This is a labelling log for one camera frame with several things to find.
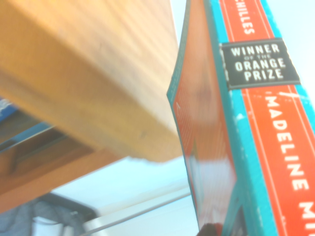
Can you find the blue cover book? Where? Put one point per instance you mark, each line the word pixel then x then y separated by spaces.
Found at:
pixel 7 115

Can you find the wooden bookshelf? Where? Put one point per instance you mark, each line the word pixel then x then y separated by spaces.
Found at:
pixel 73 61

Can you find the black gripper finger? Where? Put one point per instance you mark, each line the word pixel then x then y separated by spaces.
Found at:
pixel 210 229

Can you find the teal and orange paperback book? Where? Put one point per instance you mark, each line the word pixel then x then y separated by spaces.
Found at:
pixel 258 123

